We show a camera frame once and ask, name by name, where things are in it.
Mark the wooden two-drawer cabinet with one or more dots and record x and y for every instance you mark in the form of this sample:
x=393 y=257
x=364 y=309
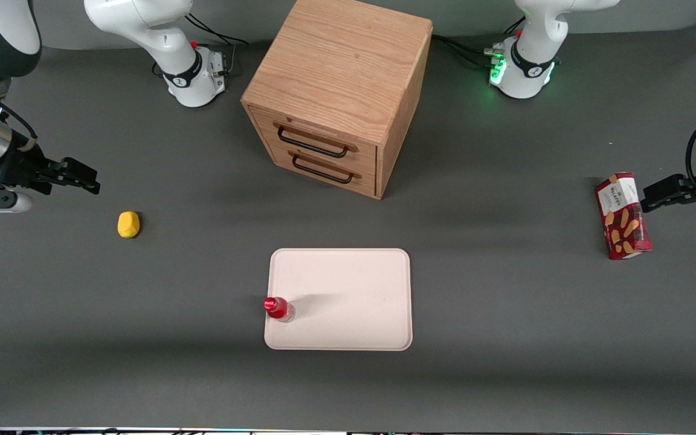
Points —
x=342 y=60

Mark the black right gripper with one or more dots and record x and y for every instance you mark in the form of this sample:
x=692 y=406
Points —
x=23 y=164

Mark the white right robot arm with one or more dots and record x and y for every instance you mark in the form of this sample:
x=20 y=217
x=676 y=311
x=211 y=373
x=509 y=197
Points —
x=142 y=18

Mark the yellow toy lemon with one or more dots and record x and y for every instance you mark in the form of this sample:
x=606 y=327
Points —
x=128 y=225

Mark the beige rectangular tray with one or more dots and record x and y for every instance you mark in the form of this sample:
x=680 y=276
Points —
x=348 y=299

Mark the red biscuit box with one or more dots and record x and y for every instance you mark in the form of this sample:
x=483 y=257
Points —
x=623 y=217

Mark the wooden drawer front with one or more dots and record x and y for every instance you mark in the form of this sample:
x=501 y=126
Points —
x=360 y=158
x=367 y=183

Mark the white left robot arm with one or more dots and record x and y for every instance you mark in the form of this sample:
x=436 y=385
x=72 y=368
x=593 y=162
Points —
x=535 y=24

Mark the red coke bottle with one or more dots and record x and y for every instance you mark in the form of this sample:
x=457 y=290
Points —
x=277 y=307

